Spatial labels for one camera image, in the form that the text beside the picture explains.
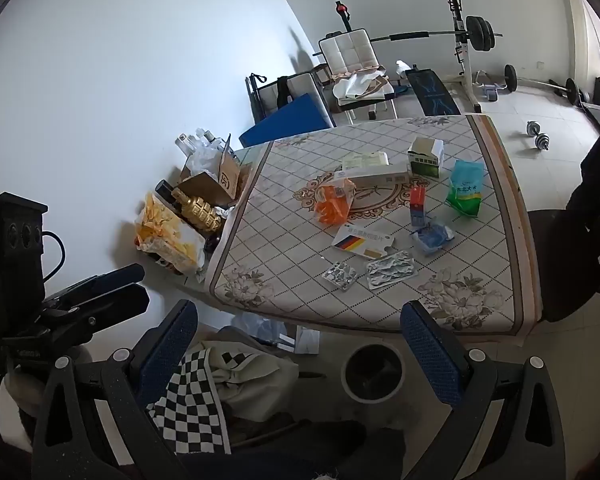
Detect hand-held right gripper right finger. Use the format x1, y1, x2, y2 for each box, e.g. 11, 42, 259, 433
400, 300, 576, 480

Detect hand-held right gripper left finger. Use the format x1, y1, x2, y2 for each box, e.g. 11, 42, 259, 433
31, 299, 199, 480

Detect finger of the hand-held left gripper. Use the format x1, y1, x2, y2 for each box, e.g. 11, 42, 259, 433
40, 286, 151, 345
45, 263, 146, 309

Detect white round waste bin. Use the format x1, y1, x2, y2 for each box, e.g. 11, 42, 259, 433
341, 342, 406, 405

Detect large silver blister pack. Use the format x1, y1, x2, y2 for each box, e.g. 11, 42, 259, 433
365, 252, 417, 291

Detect blue wrapper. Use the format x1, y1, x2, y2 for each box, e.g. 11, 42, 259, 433
411, 220, 456, 257

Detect small silver blister pack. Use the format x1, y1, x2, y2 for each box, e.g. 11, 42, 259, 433
321, 261, 359, 292

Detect flag striped medicine box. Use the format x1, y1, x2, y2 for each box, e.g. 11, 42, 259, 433
331, 224, 397, 261

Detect red blue small carton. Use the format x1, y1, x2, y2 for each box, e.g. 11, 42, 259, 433
409, 184, 427, 228

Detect checkered canvas tote bag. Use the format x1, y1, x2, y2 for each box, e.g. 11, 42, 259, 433
145, 327, 301, 456

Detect yellow snack bag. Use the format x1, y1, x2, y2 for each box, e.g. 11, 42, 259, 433
134, 192, 208, 276

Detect black bottle box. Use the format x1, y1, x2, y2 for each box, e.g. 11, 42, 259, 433
155, 179, 181, 211

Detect gold grenade-shaped bottle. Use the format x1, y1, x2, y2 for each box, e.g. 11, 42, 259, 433
172, 189, 231, 236

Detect brown cardboard box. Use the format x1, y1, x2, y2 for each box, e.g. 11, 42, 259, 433
179, 134, 248, 208

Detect floral patterned tablecloth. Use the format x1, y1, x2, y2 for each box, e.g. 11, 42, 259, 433
207, 114, 543, 336

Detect green rice bag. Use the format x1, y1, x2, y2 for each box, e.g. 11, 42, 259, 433
445, 160, 483, 218

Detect orange plastic bag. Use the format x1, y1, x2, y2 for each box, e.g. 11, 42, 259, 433
314, 177, 357, 225

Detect long white box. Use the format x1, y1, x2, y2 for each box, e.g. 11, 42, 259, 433
332, 167, 411, 191

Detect green white carton box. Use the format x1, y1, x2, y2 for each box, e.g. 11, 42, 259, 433
406, 136, 445, 179

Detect white tissue packet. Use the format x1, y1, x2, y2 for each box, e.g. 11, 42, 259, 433
341, 151, 391, 173

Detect blue foam mat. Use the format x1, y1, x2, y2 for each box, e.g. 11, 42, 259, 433
238, 92, 337, 148

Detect black weight bench pad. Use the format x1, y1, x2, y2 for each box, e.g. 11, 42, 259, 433
405, 69, 462, 117

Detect grey padded folding bench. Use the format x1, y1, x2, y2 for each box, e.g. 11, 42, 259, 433
245, 72, 326, 126

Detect beige paper sheets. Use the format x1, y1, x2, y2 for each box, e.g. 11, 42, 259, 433
332, 66, 393, 102

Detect long floor barbell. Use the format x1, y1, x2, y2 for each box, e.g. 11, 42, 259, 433
502, 64, 591, 106

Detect white weight rack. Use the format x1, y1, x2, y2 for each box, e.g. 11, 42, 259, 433
445, 0, 483, 113

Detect white padded chair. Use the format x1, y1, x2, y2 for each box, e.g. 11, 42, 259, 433
312, 29, 396, 123

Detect black cable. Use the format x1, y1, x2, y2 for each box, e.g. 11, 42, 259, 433
41, 231, 67, 283

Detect red black handle bar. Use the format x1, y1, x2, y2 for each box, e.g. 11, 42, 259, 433
334, 1, 353, 33

